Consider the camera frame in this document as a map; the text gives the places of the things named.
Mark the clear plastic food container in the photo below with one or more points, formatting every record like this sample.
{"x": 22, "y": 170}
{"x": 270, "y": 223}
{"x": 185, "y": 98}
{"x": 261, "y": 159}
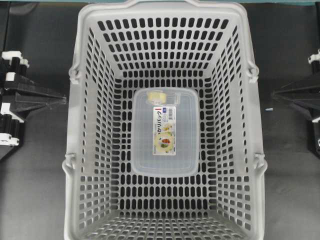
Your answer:
{"x": 165, "y": 139}

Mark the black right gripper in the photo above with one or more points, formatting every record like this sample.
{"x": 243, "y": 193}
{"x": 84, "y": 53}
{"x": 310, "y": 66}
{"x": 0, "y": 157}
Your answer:
{"x": 304, "y": 96}

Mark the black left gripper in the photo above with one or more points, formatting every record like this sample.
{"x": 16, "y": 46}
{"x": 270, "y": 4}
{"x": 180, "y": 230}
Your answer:
{"x": 13, "y": 109}

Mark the grey plastic shopping basket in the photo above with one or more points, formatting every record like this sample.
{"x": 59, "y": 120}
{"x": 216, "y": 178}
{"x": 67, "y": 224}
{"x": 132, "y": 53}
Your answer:
{"x": 121, "y": 48}

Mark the cellophane tape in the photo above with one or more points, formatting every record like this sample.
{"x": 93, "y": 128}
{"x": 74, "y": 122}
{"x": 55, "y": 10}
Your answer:
{"x": 163, "y": 98}

